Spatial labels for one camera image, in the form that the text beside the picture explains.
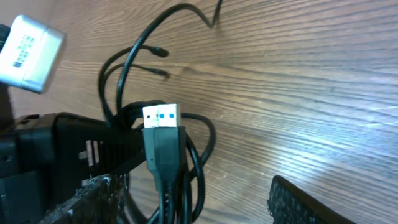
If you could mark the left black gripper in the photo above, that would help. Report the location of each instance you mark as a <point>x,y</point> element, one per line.
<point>86,147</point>

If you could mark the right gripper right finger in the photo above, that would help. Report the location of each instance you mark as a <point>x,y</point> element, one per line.
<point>288,204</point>

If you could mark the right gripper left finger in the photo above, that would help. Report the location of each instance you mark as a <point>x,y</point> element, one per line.
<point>98,202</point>

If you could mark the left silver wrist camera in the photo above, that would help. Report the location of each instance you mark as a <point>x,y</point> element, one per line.
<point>29,52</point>

